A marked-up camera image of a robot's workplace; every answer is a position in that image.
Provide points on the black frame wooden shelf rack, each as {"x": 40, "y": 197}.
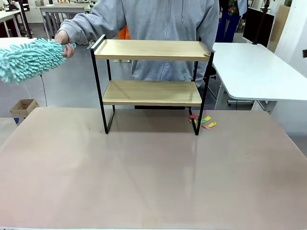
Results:
{"x": 148, "y": 55}

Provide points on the person right hand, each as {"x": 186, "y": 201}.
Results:
{"x": 62, "y": 38}

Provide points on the person right forearm grey sleeve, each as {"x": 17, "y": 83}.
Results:
{"x": 76, "y": 28}

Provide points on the black monitor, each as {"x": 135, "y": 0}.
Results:
{"x": 257, "y": 26}

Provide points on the white table with round corner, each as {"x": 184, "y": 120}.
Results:
{"x": 251, "y": 69}

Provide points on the grey background desk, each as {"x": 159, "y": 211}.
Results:
{"x": 55, "y": 9}

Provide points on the person grey hoodie torso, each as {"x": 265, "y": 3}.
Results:
{"x": 163, "y": 24}

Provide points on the white side table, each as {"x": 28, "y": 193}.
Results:
{"x": 9, "y": 40}

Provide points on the background person blue trousers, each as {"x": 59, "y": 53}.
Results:
{"x": 229, "y": 26}

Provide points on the brown cardboard sheet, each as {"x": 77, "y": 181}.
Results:
{"x": 280, "y": 24}

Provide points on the person left forearm grey sleeve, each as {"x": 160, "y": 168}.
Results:
{"x": 201, "y": 74}

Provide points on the black office chair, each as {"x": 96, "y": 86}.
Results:
{"x": 212, "y": 74}

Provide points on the orange paper scrap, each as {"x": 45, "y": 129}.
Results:
{"x": 205, "y": 127}

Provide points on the teal fluffy duster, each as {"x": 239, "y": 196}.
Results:
{"x": 28, "y": 60}

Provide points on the small yellow paper scrap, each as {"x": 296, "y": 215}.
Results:
{"x": 195, "y": 121}

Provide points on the blue tape strip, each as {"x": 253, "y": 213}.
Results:
{"x": 17, "y": 121}

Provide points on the white background desk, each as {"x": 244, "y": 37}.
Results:
{"x": 7, "y": 15}

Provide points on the black vertical post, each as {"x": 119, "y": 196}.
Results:
{"x": 26, "y": 21}

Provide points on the cardboard box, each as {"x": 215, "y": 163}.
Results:
{"x": 24, "y": 107}

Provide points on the orange fabric item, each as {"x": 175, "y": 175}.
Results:
{"x": 124, "y": 33}

